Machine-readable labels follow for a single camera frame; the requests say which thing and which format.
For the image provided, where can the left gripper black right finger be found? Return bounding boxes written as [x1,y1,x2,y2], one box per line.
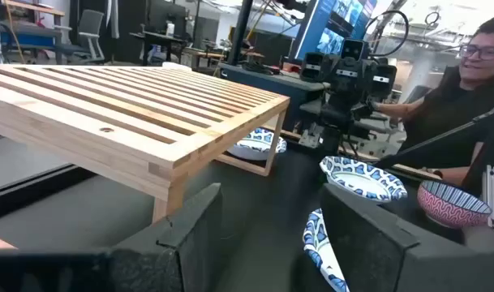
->
[319,182,494,292]

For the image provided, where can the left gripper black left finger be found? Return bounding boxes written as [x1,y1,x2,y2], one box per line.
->
[108,182,226,292]

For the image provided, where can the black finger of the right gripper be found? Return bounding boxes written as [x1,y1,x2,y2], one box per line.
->
[370,64,398,101]
[299,51,327,83]

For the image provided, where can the blue patterned paper bowl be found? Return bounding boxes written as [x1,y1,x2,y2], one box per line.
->
[319,155,409,204]
[302,208,350,292]
[226,127,288,162]

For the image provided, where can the dark grey ribbed plate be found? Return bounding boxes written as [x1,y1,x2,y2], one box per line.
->
[416,179,493,230]

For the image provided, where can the person's forearm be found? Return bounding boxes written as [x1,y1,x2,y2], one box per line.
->
[372,100,424,121]
[423,165,475,187]

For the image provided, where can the wooden slatted shelf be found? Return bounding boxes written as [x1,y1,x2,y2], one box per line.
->
[0,63,291,225]

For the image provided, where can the blue lit monitor screen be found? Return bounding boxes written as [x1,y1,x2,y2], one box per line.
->
[293,0,380,61]

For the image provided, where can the black table mat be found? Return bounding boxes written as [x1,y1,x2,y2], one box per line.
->
[0,137,475,292]

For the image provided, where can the person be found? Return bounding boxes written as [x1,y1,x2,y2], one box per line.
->
[374,14,494,191]

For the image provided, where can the black pole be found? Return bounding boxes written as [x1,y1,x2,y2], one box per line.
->
[226,0,255,67]

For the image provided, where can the person's glasses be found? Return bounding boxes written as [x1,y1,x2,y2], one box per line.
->
[459,44,494,62]

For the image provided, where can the black desk monitor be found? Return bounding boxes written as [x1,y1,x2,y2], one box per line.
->
[147,0,189,36]

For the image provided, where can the black desk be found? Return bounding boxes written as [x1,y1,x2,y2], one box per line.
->
[128,30,187,67]

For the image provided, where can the grey office chair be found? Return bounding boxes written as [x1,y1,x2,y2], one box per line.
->
[54,8,106,64]

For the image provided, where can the blue storage bin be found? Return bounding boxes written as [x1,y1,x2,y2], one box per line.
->
[0,30,57,48]

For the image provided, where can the wooden top workbench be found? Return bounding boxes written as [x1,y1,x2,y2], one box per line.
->
[0,0,67,66]

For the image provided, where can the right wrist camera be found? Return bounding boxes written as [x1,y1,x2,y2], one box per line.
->
[340,38,367,62]

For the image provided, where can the coiled black cable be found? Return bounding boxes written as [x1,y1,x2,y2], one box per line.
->
[240,59,281,76]

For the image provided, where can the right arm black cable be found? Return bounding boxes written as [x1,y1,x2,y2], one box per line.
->
[362,8,410,58]

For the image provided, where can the hanging black cable loop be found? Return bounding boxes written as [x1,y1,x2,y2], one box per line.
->
[423,11,441,28]

